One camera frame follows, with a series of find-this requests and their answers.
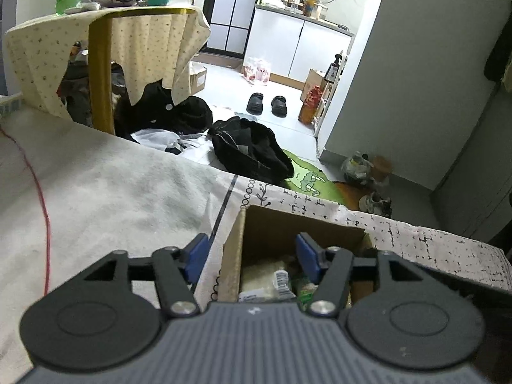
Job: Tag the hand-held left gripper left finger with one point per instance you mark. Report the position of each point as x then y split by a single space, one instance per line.
198 254

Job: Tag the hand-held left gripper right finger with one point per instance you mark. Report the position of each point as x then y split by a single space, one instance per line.
308 258

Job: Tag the white blue-label snack packet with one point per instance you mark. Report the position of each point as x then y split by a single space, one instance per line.
258 280

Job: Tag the orange floor mat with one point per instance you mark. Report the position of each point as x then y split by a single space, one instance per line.
350 196

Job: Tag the green floor mat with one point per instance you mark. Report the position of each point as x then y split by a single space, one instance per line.
310 180

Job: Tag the white sneaker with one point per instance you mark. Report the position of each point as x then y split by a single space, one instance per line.
375 203

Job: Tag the clear plastic bag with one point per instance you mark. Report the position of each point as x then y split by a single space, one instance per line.
355 166

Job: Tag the black bag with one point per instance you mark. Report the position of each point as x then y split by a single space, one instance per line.
250 148

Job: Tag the black jacket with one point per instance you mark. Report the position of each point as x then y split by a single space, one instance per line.
160 108

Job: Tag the black clog shoe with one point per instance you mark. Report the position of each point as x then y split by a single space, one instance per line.
279 106
255 103

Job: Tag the low cardboard floor box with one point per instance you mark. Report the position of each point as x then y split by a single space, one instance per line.
198 82

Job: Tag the black spray bottle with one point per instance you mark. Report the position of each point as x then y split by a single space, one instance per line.
333 70

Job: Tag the pink plastic bag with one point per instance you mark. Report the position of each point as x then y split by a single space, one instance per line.
257 71

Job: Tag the yellow wooden table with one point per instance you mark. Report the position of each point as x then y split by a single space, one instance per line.
102 80

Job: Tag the white kitchen cabinet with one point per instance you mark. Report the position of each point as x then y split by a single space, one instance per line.
296 44

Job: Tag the black framed glass door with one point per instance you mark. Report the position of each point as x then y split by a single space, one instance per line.
232 8

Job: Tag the table with dotted cloth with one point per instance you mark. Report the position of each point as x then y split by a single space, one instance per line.
40 60

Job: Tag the countertop bottles and jars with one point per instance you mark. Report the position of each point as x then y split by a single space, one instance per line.
298 6

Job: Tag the black hanging coat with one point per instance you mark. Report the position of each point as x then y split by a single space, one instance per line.
498 56

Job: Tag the brown carton by wall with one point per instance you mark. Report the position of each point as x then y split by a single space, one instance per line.
314 82

